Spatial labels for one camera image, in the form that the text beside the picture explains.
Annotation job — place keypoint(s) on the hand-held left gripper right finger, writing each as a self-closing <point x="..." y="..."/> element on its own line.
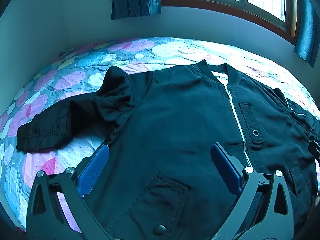
<point x="225" y="165"/>

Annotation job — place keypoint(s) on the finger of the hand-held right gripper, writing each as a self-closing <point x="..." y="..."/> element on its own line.
<point x="315" y="151"/>

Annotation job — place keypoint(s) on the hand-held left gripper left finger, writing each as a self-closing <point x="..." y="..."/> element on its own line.
<point x="95" y="165"/>

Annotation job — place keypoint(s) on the black zip jacket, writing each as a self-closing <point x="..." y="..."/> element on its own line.
<point x="162" y="130"/>

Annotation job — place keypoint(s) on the floral bed quilt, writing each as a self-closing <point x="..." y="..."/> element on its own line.
<point x="75" y="80"/>

